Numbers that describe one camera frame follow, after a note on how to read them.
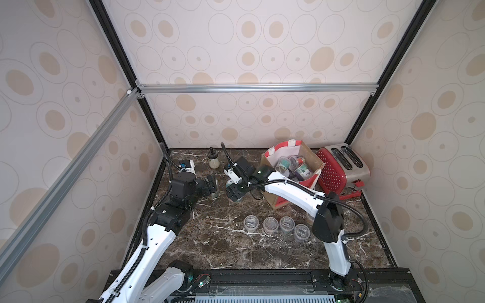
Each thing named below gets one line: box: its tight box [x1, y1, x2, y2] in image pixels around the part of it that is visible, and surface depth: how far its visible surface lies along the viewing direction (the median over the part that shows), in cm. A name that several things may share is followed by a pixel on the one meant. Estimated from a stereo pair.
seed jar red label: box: [279, 215, 295, 234], surface depth 85 cm
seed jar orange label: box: [243, 214, 259, 233], surface depth 85 cm
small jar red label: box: [289, 155, 306, 170], surface depth 97 cm
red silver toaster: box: [317, 143, 371, 201], surface depth 92 cm
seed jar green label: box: [275, 156, 291, 174], surface depth 96 cm
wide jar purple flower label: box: [293, 162, 314, 182], surface depth 91 cm
